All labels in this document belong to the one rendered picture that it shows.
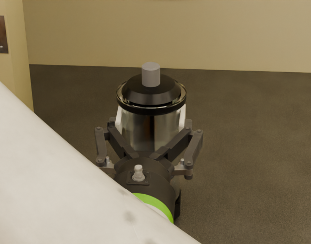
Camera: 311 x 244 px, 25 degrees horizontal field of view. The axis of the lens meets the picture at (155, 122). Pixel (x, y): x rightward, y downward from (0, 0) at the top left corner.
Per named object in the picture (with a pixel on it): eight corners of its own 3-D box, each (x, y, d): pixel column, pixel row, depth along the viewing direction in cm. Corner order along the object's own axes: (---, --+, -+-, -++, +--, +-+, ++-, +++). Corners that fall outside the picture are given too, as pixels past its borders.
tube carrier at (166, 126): (123, 183, 124) (120, 74, 114) (184, 185, 124) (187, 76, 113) (116, 221, 115) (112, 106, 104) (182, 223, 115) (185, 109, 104)
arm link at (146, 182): (102, 254, 91) (173, 257, 91) (98, 180, 85) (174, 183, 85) (107, 224, 97) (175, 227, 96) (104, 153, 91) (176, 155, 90)
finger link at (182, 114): (178, 125, 106) (183, 125, 106) (180, 102, 112) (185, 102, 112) (178, 142, 107) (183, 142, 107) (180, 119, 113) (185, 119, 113)
